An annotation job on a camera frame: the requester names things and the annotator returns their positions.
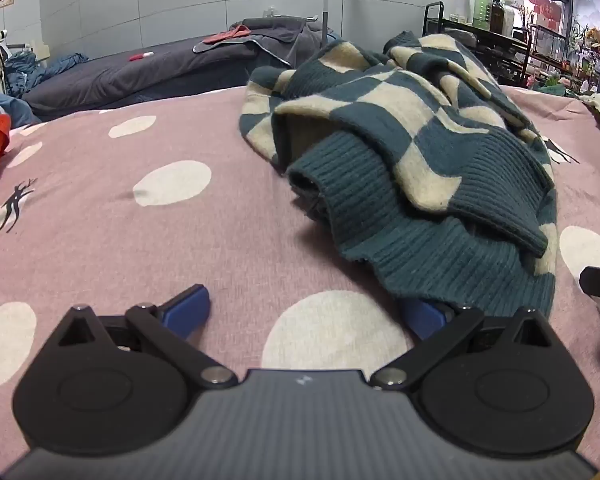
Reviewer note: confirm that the teal and cream checkered sweater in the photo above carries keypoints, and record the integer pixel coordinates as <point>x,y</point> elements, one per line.
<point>380,110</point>

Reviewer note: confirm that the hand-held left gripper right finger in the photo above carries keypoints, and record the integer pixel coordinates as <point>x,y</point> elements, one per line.
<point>422,317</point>

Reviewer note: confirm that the glass display shelf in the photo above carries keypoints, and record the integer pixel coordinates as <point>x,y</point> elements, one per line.
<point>547,45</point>

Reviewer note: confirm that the denim blue cloth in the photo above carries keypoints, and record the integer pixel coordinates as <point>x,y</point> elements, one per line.
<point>35,70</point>

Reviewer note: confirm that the light blue cloth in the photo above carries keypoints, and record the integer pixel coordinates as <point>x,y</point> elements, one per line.
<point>5,107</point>

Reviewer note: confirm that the pale green bottle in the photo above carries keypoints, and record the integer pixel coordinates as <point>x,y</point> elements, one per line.
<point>509,10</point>

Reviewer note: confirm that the dark grey massage bed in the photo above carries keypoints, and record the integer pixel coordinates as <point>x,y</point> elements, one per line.
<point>130,80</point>

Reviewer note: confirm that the red and white marker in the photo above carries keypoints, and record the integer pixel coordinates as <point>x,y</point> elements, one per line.
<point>141,56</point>

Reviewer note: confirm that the grey towel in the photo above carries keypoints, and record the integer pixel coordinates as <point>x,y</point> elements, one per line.
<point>280,42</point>

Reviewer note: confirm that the pink polka dot bedsheet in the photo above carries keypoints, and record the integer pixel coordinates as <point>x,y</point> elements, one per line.
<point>130,240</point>

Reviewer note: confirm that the red fabric piece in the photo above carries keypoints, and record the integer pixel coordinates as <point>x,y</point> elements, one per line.
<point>227,35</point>

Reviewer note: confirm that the cream dotted cloth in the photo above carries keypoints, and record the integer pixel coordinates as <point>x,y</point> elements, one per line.
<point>591,97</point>

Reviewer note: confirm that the dark brown bottle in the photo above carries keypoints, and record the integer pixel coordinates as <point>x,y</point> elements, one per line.
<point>497,12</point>

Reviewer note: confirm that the black metal rack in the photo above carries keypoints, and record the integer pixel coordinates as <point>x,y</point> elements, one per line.
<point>480,45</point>

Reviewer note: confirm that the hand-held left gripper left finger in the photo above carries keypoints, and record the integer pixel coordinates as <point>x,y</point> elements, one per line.
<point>187,305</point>

